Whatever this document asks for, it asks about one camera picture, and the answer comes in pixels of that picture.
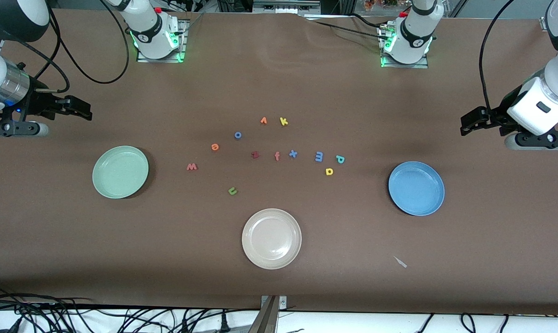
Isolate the black base cable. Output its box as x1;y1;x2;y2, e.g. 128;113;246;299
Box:
302;13;392;40

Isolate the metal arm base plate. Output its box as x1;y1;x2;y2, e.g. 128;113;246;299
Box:
380;27;430;69
136;18;187;63

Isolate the beige plate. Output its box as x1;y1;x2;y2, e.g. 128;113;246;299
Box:
241;208;302;270

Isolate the orange clutter pile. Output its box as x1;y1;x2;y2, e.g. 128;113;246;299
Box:
363;0;402;11

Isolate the blue plate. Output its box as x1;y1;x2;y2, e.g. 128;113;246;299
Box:
388;161;445;216

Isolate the green plate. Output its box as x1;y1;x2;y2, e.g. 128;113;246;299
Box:
92;146;149;199

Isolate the grey equipment box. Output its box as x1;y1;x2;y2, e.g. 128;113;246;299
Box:
253;0;321;13

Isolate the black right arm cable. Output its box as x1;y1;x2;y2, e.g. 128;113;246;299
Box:
33;0;130;94

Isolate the brown table cover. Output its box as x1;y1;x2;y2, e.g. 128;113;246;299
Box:
0;8;558;316

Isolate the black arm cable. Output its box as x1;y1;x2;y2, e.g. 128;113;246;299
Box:
33;0;130;94
478;0;516;111

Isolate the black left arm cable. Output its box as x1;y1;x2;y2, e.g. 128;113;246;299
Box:
478;0;516;111

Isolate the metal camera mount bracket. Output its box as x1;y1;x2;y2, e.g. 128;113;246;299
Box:
249;295;288;333

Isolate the black cable tangle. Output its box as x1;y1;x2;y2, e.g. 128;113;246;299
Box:
0;286;261;333

